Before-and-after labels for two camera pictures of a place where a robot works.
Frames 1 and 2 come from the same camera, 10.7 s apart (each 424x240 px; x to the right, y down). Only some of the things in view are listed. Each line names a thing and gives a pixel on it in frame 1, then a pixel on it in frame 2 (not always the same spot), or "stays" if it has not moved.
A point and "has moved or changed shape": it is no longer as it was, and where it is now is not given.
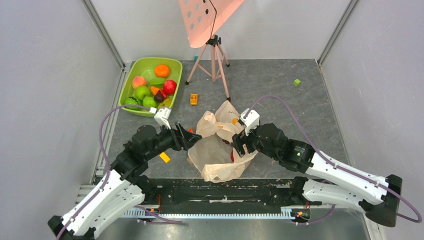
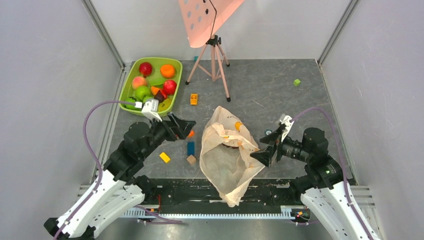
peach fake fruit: (139, 81) stays
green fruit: (157, 82) stays
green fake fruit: (131, 100) stays
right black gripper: (243, 143) -> (276, 148)
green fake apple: (141, 91) stays
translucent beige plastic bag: (211, 155) has moved or changed shape
